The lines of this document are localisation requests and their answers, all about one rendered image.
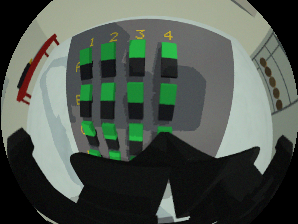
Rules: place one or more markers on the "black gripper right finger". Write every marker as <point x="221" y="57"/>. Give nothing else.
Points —
<point x="194" y="173"/>

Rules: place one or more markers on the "grey switch panel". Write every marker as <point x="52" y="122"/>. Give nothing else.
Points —
<point x="128" y="81"/>

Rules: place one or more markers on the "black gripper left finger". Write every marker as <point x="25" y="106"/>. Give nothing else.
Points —
<point x="144" y="176"/>

